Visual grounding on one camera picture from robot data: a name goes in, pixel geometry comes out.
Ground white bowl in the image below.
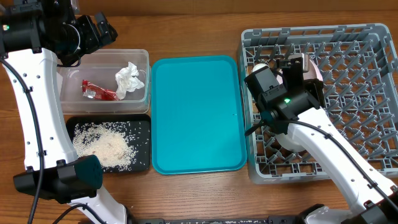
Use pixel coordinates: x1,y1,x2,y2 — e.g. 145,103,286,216
275,60,324,88

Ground white paper cup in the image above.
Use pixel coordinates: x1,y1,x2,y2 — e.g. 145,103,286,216
252,63,269,73

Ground white napkin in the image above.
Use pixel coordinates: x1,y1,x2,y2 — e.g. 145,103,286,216
115,62,145,100

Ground red snack wrapper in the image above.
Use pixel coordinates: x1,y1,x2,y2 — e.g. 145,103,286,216
81,80,119,101

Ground large white plate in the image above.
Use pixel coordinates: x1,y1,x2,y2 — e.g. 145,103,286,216
275,128,308,152

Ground rice and food scraps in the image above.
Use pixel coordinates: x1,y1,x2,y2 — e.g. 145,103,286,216
72,121,150,171

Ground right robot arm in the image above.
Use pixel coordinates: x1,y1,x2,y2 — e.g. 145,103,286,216
244,56,397,224

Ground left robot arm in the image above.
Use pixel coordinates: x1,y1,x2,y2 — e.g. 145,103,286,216
1,1,135,223

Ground grey dishwasher rack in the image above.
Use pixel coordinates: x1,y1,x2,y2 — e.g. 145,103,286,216
238,24,397,184

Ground clear plastic bin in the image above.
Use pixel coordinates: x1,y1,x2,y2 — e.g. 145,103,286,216
58,49,151,114

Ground black tray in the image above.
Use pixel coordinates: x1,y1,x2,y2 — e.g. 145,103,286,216
65,113,152,174

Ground teal serving tray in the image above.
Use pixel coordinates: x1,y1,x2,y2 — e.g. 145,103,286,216
150,55,247,175

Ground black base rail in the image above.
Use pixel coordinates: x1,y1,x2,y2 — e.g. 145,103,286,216
137,215,304,224

